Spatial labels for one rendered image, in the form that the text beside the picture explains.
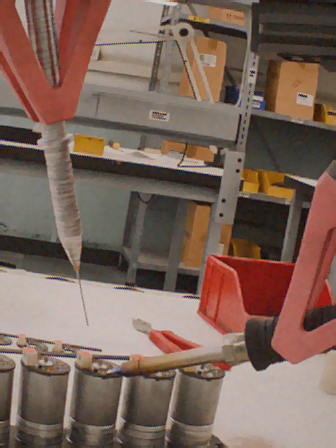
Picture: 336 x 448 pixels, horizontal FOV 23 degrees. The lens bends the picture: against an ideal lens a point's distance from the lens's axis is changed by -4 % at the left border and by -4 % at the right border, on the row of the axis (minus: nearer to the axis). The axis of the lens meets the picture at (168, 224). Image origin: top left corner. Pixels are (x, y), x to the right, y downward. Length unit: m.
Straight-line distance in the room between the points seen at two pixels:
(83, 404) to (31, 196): 4.43
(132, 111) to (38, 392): 2.32
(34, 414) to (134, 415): 0.05
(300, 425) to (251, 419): 0.03
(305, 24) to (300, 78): 4.25
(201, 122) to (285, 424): 2.21
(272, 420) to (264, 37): 0.29
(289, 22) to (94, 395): 0.20
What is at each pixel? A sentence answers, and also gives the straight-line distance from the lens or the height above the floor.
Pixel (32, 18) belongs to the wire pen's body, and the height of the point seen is 0.97.
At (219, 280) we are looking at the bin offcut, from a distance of 0.78.
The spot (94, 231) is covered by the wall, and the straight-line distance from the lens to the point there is 4.87.
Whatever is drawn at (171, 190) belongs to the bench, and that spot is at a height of 0.68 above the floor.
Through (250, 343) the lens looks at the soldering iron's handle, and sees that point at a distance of 0.36.
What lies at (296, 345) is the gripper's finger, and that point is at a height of 0.85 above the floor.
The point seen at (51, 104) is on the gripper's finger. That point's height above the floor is 0.93.
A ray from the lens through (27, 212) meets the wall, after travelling 4.84.
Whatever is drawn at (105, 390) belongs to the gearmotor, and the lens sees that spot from 0.40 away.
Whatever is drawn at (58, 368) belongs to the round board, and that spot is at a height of 0.81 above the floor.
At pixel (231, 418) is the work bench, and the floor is 0.75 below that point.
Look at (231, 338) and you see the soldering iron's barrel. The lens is 0.37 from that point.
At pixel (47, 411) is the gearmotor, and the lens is 0.40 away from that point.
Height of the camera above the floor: 0.94
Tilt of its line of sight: 8 degrees down
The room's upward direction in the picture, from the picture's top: 10 degrees clockwise
